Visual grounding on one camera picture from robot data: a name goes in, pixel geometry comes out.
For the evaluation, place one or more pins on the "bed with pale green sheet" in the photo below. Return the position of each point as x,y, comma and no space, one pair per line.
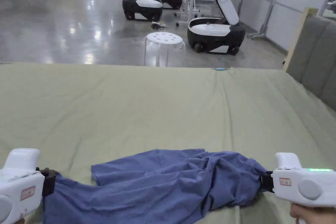
147,108

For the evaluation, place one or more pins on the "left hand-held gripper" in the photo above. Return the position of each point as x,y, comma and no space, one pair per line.
18,184

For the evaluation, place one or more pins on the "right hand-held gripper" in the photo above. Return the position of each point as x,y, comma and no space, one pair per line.
294,182

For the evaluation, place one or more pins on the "person's right hand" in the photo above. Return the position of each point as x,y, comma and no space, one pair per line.
315,216

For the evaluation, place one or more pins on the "small light blue object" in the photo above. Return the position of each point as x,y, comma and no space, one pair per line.
221,69

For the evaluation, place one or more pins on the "dark blue shirt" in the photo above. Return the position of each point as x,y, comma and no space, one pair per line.
157,187

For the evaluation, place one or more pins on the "grey padded headboard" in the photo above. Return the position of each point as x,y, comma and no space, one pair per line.
315,58

